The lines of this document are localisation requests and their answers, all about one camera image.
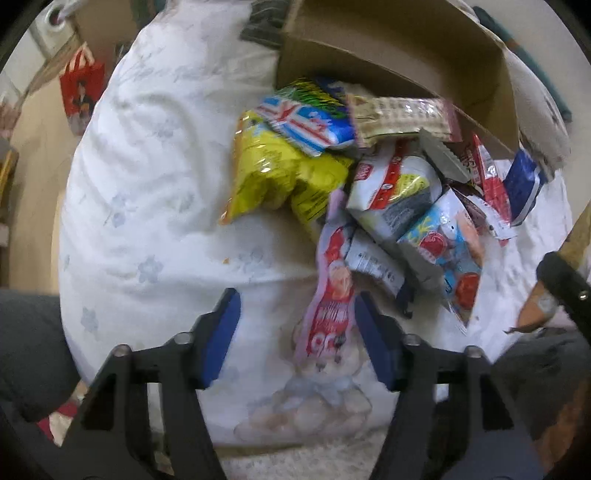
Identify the cardboard box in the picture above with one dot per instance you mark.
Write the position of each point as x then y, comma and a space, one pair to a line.
406, 49

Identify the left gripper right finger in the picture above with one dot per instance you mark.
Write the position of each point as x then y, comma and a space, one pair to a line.
453, 419

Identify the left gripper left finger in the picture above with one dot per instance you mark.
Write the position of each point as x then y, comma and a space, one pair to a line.
110, 437

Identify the light blue snack bag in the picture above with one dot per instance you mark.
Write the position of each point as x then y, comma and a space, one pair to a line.
444, 250

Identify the white red snack bag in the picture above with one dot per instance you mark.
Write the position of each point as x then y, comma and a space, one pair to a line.
394, 185

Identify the white floral bed sheet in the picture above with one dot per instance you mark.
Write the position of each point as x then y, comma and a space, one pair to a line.
143, 250

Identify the union jack snack bag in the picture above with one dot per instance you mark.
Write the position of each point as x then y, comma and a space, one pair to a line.
312, 127

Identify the beige wafer snack pack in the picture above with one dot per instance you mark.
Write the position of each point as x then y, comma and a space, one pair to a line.
378, 118

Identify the striped dark cloth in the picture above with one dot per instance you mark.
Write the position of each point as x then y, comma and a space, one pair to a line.
265, 23

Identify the pink cartoon snack bag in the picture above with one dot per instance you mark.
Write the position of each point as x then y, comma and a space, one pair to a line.
329, 319

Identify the beige checkered quilt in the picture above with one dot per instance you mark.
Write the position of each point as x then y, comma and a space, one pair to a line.
543, 132

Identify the red shopping bag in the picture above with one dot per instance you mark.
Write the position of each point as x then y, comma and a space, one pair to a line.
82, 82

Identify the yellow chips bag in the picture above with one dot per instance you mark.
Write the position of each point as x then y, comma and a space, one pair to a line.
271, 173

